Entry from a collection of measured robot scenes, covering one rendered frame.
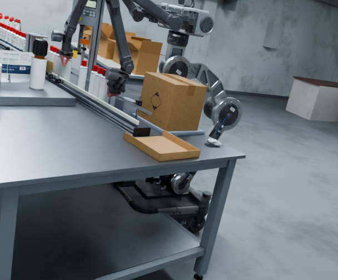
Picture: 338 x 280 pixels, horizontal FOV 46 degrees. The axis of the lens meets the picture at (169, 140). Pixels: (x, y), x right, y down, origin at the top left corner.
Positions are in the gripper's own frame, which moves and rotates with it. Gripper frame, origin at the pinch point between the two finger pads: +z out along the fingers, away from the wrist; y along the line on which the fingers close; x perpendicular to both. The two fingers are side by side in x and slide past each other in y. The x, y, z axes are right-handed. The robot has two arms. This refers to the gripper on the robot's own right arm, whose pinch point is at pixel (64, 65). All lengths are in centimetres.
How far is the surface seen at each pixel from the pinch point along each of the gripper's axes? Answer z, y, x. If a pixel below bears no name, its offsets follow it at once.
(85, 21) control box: -29.2, -2.4, 12.6
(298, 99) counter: 68, -207, 620
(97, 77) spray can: -0.6, 37.4, 4.1
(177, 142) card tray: 19, 100, 20
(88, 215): 80, 59, -2
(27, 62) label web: 1.6, -7.7, -21.4
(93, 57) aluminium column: -6.8, 0.3, 20.7
